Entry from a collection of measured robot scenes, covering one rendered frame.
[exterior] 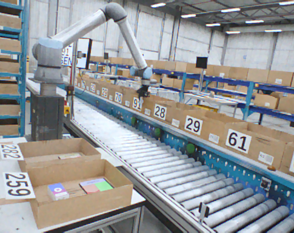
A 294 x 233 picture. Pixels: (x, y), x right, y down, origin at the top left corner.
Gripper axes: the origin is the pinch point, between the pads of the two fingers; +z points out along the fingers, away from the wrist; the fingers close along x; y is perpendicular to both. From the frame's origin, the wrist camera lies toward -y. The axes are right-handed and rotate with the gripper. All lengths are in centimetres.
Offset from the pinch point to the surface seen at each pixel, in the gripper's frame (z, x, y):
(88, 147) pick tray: 15, -78, 61
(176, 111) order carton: -4, 0, 51
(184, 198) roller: 24, -50, 116
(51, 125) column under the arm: 10, -93, 31
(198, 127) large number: 2, -1, 76
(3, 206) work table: 23, -125, 93
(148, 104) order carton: -2.9, -0.4, 12.5
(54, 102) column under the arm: -6, -91, 31
